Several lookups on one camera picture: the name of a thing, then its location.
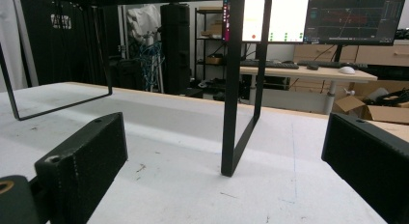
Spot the bright white monitor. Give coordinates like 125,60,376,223
222,0,311,44

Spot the black metal storage rack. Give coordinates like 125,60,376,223
193,6,230,87

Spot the black curtain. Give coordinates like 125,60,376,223
18,0,122,87

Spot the blue cable bundle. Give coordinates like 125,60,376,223
137,40,166,92

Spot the black keyboard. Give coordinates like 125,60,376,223
240,59,300,70
296,59,368,70

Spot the black metal shelf riser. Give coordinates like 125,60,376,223
0,0,284,178

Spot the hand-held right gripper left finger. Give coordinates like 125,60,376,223
34,111,129,224

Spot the wooden drawer cabinet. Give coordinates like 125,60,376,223
292,43,409,68

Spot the white curtain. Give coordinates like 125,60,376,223
0,0,40,93

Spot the wooden office desk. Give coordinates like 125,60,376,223
239,65,378,116

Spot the tall black case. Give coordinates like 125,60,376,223
159,2,191,96

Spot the open cardboard box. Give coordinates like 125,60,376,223
332,87,409,126

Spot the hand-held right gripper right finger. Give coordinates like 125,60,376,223
320,112,409,224

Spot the dark graph monitor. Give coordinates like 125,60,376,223
303,0,408,46

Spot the white cloth cover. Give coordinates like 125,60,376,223
125,4,162,46

